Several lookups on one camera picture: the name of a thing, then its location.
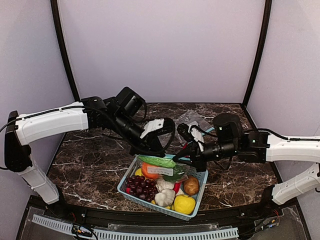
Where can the left black frame post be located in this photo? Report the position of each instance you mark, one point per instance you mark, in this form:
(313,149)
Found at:
(63,49)

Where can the white cable tray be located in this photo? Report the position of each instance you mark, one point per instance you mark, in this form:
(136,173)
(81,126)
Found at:
(125,232)

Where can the red chili pepper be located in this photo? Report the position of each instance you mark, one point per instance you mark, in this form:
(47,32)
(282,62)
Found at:
(176,187)

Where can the green avocado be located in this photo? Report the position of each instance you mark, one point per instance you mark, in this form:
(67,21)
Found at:
(179,172)

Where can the orange fruit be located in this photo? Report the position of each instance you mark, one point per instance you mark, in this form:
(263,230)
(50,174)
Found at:
(148,171)

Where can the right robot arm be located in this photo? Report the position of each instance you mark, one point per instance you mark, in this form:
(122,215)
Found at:
(255,146)

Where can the yellow mango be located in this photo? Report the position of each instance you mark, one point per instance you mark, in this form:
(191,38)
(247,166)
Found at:
(138,172)

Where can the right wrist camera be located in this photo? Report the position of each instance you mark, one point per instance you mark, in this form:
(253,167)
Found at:
(191,133)

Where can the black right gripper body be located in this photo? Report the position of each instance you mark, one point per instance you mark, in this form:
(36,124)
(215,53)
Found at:
(197,154)

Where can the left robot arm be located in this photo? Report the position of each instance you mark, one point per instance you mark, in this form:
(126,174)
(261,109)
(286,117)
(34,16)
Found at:
(114,113)

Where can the clear zip bag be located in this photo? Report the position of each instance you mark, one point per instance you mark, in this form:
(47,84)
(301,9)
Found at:
(191,117)
(164,171)

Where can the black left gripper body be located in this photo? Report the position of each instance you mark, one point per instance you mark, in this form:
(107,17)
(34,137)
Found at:
(152,144)

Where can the brown potato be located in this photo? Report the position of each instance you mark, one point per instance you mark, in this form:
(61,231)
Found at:
(191,186)

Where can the green cucumber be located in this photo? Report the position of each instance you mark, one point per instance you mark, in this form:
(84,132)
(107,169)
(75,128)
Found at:
(157,161)

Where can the white garlic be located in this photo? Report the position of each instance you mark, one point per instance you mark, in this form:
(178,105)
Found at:
(161,184)

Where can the purple grape bunch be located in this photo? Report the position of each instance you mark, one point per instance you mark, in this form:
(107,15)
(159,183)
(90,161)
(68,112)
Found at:
(140,187)

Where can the yellow lemon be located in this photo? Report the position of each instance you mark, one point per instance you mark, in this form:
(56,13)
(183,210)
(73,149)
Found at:
(184,204)

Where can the light blue plastic basket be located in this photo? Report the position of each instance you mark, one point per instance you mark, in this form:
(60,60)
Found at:
(201,176)

